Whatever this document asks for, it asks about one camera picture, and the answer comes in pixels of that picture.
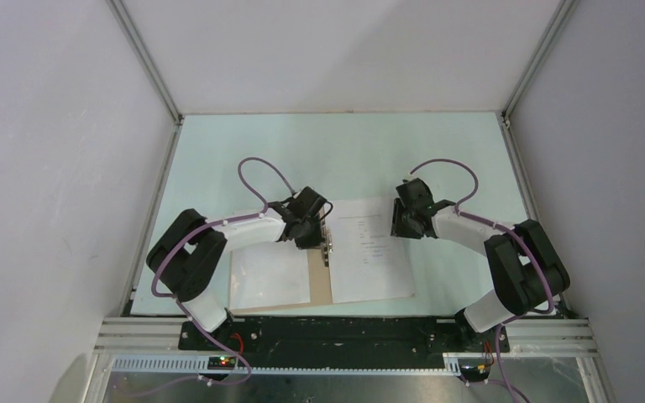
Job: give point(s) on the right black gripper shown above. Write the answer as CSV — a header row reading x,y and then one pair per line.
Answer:
x,y
396,228

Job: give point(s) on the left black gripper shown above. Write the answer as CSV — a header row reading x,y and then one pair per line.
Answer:
x,y
313,242

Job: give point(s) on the metal folder clip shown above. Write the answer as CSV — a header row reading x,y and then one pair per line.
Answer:
x,y
327,247

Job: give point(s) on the white paper sheet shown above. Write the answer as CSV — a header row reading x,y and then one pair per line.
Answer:
x,y
267,275

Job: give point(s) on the printed paper sheet stack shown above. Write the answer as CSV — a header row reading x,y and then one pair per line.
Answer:
x,y
366,263

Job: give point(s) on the brown cardboard folder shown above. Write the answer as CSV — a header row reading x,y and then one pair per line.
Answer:
x,y
320,288

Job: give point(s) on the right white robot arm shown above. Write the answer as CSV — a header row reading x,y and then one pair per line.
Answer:
x,y
525,268

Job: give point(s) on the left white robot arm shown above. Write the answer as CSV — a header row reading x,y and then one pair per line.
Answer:
x,y
186,256

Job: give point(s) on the left circuit board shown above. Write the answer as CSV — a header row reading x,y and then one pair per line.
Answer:
x,y
221,363

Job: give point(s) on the circuit board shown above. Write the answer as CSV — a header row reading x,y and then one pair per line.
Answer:
x,y
221,363
474,373

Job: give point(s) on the right circuit board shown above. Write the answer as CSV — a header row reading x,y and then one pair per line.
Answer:
x,y
474,373

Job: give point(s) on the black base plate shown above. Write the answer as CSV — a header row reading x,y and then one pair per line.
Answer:
x,y
268,342

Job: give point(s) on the aluminium frame rail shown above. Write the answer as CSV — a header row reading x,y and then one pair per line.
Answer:
x,y
151,344

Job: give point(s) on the right corner aluminium post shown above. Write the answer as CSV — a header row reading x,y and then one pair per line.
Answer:
x,y
549,38

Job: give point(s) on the corner aluminium post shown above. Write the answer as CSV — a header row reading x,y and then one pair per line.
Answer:
x,y
549,38
137,43

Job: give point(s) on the left corner aluminium post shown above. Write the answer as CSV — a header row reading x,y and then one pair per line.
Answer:
x,y
137,43

